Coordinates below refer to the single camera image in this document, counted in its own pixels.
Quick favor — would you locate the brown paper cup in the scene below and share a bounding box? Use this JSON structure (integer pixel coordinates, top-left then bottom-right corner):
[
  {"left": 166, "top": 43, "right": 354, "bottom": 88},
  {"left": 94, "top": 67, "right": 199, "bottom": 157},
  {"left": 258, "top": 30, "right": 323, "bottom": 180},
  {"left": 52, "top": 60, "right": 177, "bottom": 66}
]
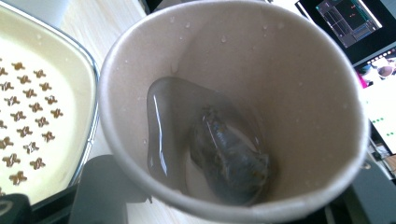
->
[{"left": 97, "top": 0, "right": 371, "bottom": 224}]

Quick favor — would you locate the wet tea bag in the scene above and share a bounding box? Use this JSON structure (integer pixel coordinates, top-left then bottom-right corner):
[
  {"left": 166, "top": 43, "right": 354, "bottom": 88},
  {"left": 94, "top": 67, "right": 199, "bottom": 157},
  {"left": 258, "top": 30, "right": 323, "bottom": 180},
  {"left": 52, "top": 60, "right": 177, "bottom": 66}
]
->
[{"left": 189, "top": 105, "right": 273, "bottom": 207}]

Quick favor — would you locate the bright screen monitor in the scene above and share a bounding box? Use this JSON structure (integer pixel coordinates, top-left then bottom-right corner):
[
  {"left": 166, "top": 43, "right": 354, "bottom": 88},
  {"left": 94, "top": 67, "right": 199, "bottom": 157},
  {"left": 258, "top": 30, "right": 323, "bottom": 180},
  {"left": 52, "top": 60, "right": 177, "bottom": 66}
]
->
[{"left": 354, "top": 46, "right": 396, "bottom": 157}]

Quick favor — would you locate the dark screen monitor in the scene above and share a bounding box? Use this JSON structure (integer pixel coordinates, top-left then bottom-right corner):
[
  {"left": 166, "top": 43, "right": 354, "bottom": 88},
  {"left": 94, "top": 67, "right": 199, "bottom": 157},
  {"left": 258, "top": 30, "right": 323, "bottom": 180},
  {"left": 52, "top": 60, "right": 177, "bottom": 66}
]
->
[{"left": 294, "top": 0, "right": 396, "bottom": 65}]

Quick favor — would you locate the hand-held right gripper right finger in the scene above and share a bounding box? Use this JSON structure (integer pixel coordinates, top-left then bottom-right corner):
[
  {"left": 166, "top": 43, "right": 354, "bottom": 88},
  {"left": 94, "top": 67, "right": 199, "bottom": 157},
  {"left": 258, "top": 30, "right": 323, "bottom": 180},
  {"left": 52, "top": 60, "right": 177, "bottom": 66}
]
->
[{"left": 326, "top": 158, "right": 396, "bottom": 224}]

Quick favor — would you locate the beige strainer container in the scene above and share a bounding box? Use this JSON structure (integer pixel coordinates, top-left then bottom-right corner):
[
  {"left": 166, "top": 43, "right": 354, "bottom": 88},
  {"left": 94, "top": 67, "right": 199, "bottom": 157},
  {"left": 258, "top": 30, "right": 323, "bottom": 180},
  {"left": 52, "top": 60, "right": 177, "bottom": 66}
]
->
[{"left": 0, "top": 3, "right": 101, "bottom": 207}]

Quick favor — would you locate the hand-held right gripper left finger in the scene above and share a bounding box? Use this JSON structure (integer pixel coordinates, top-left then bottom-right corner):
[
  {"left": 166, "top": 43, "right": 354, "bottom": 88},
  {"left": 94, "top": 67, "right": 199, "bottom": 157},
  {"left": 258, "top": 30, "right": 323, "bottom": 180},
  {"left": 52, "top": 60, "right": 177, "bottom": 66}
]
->
[{"left": 68, "top": 154, "right": 152, "bottom": 224}]

